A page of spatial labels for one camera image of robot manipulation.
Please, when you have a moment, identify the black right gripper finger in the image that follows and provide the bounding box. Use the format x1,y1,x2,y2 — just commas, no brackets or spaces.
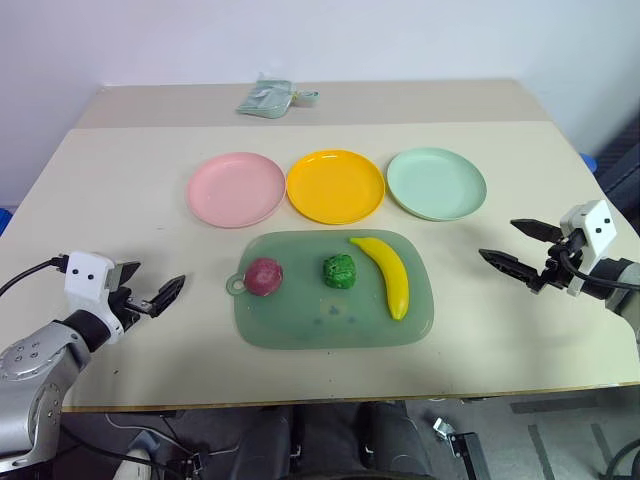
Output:
478,248,542,290
509,217,565,246

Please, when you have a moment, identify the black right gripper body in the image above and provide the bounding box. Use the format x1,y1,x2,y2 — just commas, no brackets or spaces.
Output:
526,227,588,296

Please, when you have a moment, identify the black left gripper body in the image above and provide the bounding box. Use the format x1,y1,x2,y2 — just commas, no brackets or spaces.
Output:
105,279,160,330

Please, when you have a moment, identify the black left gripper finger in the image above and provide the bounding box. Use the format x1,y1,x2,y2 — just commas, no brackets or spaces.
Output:
119,259,143,291
150,273,187,318

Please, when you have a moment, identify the red-purple round fruit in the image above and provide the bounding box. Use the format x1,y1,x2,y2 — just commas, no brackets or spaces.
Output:
244,257,285,298

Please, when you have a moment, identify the mint green plate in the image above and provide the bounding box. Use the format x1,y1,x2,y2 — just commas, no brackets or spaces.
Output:
385,146,488,223

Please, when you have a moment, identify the pink plate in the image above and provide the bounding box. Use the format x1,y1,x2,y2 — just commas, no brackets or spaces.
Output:
186,151,287,230

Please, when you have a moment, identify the green broccoli toy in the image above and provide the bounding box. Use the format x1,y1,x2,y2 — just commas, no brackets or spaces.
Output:
321,253,359,290

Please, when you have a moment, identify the yellow plate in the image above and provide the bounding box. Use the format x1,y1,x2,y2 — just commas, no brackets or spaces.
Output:
286,148,386,226

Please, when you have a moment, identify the yellow banana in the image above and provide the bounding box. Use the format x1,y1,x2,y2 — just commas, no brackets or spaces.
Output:
348,236,411,322

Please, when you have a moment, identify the translucent green cutting board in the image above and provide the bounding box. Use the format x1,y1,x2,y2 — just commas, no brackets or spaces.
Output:
226,228,435,351

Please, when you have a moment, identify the white shoe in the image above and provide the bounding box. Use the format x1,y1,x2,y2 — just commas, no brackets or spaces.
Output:
113,446,152,480

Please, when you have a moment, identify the black metal stand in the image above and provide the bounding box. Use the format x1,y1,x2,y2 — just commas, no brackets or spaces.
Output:
432,416,494,480

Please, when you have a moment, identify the crumpled green plastic bag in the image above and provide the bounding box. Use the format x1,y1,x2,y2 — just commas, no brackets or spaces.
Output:
235,73,296,121

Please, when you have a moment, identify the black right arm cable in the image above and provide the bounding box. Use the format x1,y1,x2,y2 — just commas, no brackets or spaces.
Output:
558,248,640,291

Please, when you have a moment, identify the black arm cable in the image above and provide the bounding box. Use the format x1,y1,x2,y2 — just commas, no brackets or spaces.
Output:
558,248,640,291
0,255,70,297

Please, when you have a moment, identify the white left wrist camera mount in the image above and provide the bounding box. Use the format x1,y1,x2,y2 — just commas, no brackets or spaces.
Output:
63,251,125,343

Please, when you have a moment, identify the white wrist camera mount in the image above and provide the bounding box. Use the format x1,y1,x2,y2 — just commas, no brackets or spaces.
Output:
558,199,620,297
63,251,125,343

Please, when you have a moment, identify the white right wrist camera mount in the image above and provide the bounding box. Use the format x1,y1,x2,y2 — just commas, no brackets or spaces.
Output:
558,199,620,297

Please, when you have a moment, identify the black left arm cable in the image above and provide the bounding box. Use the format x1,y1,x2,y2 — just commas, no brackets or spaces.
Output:
0,255,70,297

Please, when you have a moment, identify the black floor cable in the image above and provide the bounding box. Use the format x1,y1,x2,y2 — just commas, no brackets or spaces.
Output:
58,412,214,480

